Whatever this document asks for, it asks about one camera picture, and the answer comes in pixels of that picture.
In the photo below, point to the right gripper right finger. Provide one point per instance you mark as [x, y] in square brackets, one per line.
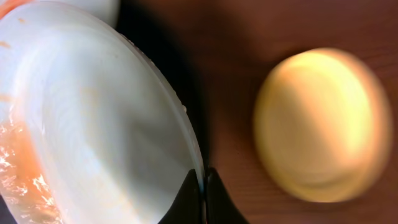
[220, 209]

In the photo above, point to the yellow plate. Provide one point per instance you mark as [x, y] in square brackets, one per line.
[322, 126]

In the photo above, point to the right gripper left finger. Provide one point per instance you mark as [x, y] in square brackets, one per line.
[187, 206]

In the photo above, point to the black round tray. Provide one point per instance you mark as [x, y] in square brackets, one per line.
[151, 37]

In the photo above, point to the light green plate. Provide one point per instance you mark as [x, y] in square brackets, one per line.
[106, 10]
[119, 143]

